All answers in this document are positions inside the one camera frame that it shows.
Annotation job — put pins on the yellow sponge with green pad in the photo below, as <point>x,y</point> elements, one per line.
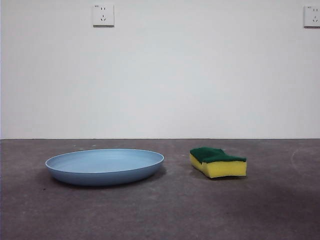
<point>225,170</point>

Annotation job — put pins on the white wall socket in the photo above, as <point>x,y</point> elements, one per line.
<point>312,16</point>
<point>103,15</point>

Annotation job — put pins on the blue round plate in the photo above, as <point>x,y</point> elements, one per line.
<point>105,175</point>

